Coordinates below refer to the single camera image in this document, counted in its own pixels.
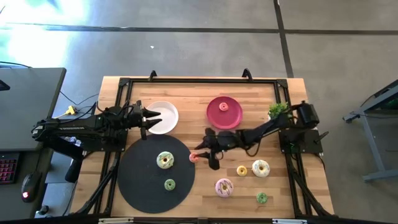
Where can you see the small yellow donut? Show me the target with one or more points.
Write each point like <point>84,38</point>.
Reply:
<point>242,170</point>

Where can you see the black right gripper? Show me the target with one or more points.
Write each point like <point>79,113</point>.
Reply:
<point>220,141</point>

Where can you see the grey metal side table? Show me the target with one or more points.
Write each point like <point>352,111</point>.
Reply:
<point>373,143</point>

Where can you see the black aluminium table frame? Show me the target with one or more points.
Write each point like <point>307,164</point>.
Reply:
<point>202,81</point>

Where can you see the large white glazed donut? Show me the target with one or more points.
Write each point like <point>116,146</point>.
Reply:
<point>257,171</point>

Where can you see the grey desk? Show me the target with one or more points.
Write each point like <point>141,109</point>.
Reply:
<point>28,105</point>

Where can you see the small green potted plant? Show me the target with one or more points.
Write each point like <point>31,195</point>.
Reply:
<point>277,109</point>

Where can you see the black computer mouse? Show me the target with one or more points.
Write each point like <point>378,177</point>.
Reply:
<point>29,186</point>

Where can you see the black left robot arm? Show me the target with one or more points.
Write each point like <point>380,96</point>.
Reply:
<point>77,127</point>

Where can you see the large pink glazed donut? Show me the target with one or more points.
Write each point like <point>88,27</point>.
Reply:
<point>220,189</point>

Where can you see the white round plate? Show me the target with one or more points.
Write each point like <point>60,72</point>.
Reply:
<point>169,119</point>

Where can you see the small green donut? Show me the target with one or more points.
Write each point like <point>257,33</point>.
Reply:
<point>169,184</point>
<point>261,198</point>

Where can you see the backlit black keyboard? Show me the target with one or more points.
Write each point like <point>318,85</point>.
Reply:
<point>7,168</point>

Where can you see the small pink donut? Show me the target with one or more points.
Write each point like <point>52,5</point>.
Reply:
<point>192,158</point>
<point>223,106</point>

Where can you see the red round plate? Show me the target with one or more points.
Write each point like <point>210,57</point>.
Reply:
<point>230,118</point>

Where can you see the large green glazed donut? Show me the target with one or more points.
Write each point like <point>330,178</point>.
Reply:
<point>161,163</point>

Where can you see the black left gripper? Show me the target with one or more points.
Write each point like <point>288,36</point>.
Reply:
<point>136,116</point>

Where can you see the silver metal bracket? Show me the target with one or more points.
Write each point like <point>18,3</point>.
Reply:
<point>289,221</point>
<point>115,221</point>

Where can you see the black frame clamp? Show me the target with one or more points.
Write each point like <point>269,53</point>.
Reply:
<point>247,74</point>
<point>152,74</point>

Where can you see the black round woven mat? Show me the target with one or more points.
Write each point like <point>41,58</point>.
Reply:
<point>140,183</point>

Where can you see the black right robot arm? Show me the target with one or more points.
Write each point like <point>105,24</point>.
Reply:
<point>261,129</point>

